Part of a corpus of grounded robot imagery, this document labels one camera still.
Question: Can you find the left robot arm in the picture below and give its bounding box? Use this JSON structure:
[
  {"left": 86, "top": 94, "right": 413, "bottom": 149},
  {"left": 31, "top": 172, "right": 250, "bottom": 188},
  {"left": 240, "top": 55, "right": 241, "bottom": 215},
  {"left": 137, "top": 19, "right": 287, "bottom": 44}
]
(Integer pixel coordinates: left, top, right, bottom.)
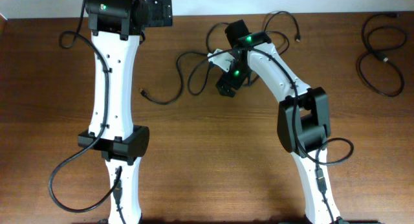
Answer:
[{"left": 78, "top": 0, "right": 173, "bottom": 223}]

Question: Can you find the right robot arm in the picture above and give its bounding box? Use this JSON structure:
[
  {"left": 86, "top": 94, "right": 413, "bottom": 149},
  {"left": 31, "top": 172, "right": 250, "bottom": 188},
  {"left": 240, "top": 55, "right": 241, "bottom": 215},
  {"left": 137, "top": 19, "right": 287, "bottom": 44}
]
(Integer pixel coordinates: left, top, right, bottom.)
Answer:
[{"left": 209, "top": 20, "right": 344, "bottom": 223}]

